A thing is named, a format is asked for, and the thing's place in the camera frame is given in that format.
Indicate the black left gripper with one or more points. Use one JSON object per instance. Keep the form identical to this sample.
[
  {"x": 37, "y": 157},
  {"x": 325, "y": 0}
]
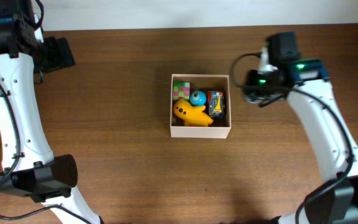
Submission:
[{"x": 60, "y": 55}]

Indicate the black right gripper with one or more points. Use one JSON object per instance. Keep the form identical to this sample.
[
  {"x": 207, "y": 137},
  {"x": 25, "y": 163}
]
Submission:
[{"x": 249, "y": 86}]

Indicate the grey red toy car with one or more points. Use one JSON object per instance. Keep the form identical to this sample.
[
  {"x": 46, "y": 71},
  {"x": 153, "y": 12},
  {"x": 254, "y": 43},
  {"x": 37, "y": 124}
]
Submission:
[{"x": 216, "y": 105}]

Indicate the blue ball with eye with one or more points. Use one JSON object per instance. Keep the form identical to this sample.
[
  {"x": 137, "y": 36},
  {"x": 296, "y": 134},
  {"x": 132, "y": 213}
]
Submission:
[{"x": 198, "y": 98}]

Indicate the yellow rubber animal toy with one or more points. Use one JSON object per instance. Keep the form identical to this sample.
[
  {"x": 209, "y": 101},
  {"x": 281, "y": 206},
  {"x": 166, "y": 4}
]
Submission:
[{"x": 191, "y": 115}]

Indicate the multicoloured puzzle cube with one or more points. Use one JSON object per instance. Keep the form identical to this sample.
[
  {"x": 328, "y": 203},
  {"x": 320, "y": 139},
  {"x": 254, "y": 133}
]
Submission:
[{"x": 181, "y": 91}]

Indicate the black round turbine cap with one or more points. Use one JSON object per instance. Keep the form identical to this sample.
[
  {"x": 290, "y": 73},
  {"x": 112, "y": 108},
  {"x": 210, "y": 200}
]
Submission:
[{"x": 252, "y": 98}]

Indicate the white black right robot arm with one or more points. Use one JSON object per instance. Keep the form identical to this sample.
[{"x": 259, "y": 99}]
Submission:
[{"x": 305, "y": 84}]

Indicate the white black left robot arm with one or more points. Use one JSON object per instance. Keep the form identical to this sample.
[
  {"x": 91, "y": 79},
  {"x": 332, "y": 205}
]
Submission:
[{"x": 29, "y": 167}]

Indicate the beige open cardboard box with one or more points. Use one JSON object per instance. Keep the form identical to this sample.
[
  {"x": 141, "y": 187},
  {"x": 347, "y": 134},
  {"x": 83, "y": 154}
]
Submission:
[{"x": 220, "y": 127}]

